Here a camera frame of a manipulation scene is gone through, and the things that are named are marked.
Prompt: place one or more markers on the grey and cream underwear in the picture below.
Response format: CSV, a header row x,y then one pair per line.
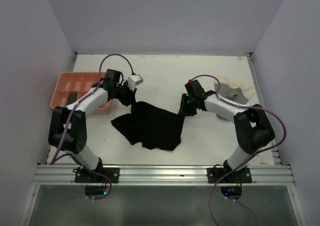
x,y
234,90

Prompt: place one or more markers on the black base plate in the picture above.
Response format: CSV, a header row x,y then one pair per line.
x,y
84,176
219,174

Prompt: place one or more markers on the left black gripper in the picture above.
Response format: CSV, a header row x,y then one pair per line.
x,y
130,99

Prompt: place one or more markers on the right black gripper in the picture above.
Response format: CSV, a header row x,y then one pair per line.
x,y
183,109

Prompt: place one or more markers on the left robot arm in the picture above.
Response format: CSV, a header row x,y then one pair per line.
x,y
68,126

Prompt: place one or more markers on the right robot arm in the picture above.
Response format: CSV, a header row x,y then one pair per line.
x,y
252,127

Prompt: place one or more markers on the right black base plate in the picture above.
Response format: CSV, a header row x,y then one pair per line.
x,y
219,174

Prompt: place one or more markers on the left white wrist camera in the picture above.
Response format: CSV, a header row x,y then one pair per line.
x,y
134,80

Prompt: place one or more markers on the black underwear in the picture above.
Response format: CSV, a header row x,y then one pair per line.
x,y
154,127

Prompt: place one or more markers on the dark rolled cloth in tray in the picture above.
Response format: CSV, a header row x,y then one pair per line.
x,y
72,97

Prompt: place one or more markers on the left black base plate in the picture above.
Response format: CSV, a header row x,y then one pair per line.
x,y
84,176

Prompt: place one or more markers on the pink compartment tray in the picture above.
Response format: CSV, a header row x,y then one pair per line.
x,y
79,82

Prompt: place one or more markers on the aluminium mounting rail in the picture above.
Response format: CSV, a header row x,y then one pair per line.
x,y
164,175

